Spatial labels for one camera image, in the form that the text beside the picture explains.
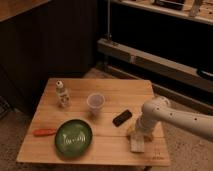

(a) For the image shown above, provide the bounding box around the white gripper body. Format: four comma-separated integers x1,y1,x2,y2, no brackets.
135,114,158,136

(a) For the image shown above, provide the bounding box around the small white bottle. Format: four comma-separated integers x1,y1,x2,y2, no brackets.
56,80,70,107

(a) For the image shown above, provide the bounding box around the black rectangular block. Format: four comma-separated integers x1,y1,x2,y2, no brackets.
113,110,132,127

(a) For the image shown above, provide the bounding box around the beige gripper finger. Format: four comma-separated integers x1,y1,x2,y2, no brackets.
126,125,136,137
144,133,154,142

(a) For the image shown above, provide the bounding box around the vertical metal pole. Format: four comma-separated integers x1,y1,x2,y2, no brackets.
107,0,111,41

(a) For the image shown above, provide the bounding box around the orange carrot toy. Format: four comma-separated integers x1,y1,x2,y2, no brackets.
33,129,56,136

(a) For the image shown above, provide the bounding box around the translucent ceramic cup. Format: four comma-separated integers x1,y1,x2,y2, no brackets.
86,93,105,115

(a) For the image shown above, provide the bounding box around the white rectangular sponge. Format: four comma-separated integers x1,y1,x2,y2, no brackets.
130,134,144,153

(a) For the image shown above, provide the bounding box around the green round plate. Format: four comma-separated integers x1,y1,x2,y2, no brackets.
54,119,93,158

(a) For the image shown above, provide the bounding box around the metal shelf rail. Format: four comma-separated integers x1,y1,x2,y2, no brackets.
97,38,213,93

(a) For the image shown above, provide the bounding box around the wooden table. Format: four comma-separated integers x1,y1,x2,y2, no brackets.
17,78,170,166

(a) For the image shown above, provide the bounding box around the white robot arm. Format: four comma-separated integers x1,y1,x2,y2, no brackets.
127,96,213,142

